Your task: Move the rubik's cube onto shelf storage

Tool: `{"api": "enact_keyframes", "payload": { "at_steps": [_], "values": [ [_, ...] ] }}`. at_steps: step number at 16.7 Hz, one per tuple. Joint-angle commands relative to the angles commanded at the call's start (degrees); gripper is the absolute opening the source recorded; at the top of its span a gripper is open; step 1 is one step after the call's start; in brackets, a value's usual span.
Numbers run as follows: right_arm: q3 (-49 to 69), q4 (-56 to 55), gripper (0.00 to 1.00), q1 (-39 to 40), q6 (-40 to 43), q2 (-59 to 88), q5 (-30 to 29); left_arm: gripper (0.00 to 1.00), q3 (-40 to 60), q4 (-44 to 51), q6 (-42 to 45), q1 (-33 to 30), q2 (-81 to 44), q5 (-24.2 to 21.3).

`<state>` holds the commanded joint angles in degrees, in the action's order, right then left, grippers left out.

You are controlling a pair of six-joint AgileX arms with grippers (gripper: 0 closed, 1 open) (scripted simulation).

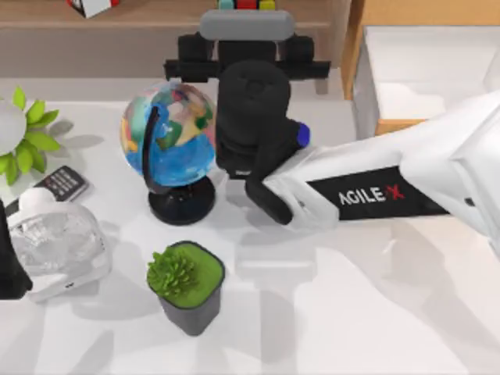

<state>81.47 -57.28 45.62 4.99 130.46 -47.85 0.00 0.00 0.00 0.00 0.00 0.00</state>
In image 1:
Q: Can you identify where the white desk fan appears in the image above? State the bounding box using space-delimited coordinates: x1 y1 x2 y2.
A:
6 187 115 305

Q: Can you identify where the wooden cabinet with white inside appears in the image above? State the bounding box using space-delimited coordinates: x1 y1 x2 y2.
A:
341 0 500 137

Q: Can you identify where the coloured puzzle cube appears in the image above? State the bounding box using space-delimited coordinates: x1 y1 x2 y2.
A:
218 0 277 13

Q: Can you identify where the pale grey rounded box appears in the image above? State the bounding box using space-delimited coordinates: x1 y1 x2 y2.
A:
199 9 295 42

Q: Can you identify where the leafy plant in white pot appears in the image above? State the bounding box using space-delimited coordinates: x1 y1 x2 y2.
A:
0 86 62 187

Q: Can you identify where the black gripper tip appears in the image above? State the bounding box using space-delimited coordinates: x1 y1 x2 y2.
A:
0 198 34 302

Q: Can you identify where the black calculator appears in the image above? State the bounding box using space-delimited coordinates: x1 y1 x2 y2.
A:
32 165 92 203

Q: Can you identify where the globe on black stand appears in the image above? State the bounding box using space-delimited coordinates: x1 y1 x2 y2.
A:
120 81 218 227

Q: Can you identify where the wooden shelf unit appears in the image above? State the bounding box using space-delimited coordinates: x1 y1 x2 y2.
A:
0 0 353 80

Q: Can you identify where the red and white box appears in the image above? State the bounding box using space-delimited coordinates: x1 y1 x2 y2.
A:
65 0 119 20

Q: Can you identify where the green plant in grey pot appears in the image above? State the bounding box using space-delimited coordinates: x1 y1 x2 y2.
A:
145 240 227 338

